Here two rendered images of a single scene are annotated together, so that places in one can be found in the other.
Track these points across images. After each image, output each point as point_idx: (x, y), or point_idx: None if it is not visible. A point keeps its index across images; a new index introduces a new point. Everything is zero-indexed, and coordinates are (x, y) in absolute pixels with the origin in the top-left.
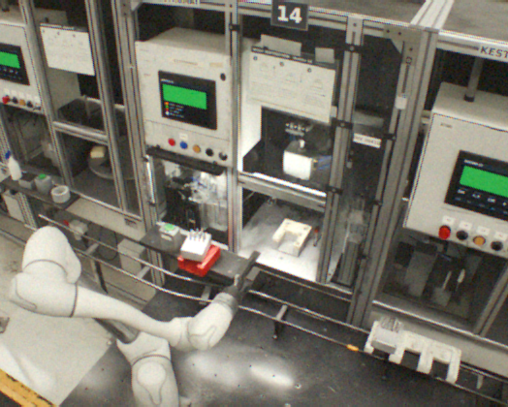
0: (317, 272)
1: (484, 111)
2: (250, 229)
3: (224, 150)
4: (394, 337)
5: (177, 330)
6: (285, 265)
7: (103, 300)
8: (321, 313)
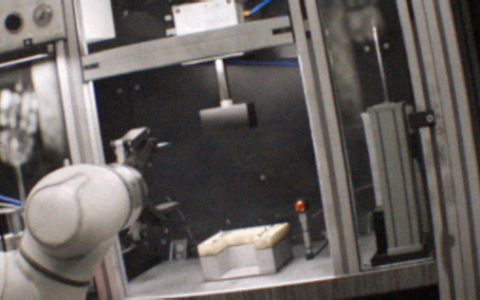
0: (332, 241)
1: None
2: (141, 282)
3: (44, 0)
4: None
5: None
6: (249, 284)
7: None
8: None
